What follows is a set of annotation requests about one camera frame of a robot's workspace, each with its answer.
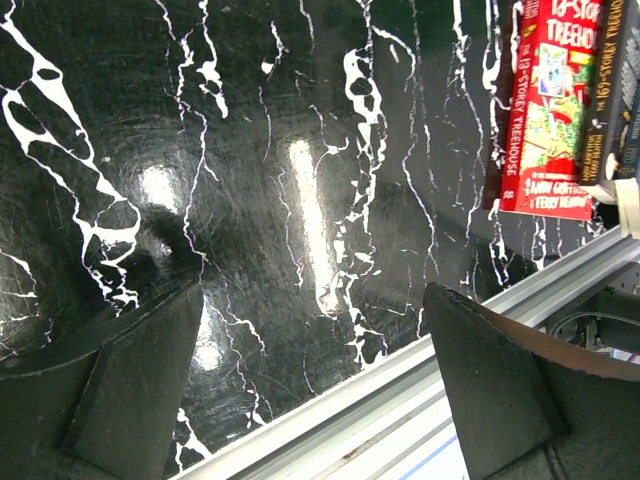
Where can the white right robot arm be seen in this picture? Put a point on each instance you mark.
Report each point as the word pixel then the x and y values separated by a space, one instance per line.
pixel 625 194

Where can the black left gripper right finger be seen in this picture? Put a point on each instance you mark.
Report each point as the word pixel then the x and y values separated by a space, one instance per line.
pixel 527 405

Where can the black paperback book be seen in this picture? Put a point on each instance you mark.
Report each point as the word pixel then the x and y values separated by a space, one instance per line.
pixel 613 94

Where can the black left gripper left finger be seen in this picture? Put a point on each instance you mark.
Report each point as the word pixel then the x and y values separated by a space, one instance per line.
pixel 101 403

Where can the red treehouse book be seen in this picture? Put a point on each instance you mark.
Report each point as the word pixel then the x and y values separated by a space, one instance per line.
pixel 557 45

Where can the aluminium mounting rail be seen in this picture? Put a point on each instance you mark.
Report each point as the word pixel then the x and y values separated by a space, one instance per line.
pixel 393 421

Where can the black marbled table mat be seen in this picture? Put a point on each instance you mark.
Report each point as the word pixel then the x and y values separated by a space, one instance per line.
pixel 312 164

